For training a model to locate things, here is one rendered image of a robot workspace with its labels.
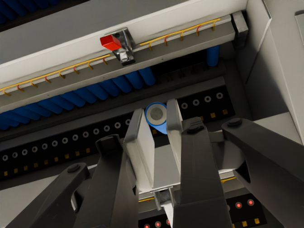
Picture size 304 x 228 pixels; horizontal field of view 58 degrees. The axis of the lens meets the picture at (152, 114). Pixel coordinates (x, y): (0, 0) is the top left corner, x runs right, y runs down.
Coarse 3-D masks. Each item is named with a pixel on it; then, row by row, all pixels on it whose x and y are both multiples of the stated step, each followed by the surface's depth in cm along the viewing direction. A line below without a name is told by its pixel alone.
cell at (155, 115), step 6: (156, 102) 20; (150, 108) 20; (156, 108) 20; (162, 108) 20; (150, 114) 20; (156, 114) 19; (162, 114) 19; (150, 120) 20; (156, 120) 20; (162, 120) 20; (156, 126) 20; (162, 126) 20; (162, 132) 24
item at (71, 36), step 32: (96, 0) 32; (128, 0) 31; (160, 0) 30; (192, 0) 30; (224, 0) 31; (256, 0) 29; (0, 32) 34; (32, 32) 33; (64, 32) 32; (96, 32) 31; (160, 32) 34; (256, 32) 32; (0, 64) 33; (32, 64) 34; (64, 64) 36; (160, 96) 48; (64, 128) 50
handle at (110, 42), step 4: (104, 36) 25; (108, 36) 25; (112, 36) 25; (100, 40) 25; (104, 40) 25; (108, 40) 25; (112, 40) 25; (116, 40) 27; (104, 44) 25; (108, 44) 26; (112, 44) 26; (116, 44) 27; (120, 44) 29; (108, 48) 27; (112, 48) 28; (116, 48) 28; (120, 48) 30; (124, 48) 31; (120, 52) 32; (124, 52) 32; (120, 56) 32; (124, 56) 32
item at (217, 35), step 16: (176, 32) 33; (208, 32) 34; (224, 32) 34; (144, 48) 36; (160, 48) 35; (176, 48) 35; (192, 48) 35; (80, 64) 35; (96, 64) 36; (112, 64) 36; (144, 64) 36; (32, 80) 36; (48, 80) 37; (64, 80) 37; (80, 80) 36; (96, 80) 37; (0, 96) 38; (16, 96) 38; (32, 96) 37; (48, 96) 38; (0, 112) 39
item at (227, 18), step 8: (224, 16) 34; (208, 24) 34; (216, 24) 34; (184, 32) 34; (192, 32) 35; (160, 40) 35; (168, 40) 35; (136, 48) 35; (112, 56) 36; (64, 72) 37; (40, 80) 37; (8, 88) 38; (16, 88) 37
